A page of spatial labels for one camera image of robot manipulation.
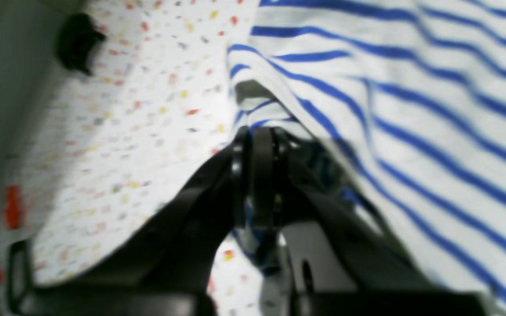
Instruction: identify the blue white striped t-shirt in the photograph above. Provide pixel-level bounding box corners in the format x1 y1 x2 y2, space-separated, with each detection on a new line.
228 0 506 315

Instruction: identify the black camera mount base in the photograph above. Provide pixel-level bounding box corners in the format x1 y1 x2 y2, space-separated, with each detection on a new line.
54 13 106 76

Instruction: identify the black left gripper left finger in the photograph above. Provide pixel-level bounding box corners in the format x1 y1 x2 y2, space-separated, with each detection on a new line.
14 127 249 316

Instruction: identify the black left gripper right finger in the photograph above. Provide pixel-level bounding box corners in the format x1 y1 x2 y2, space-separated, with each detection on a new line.
251 127 486 316

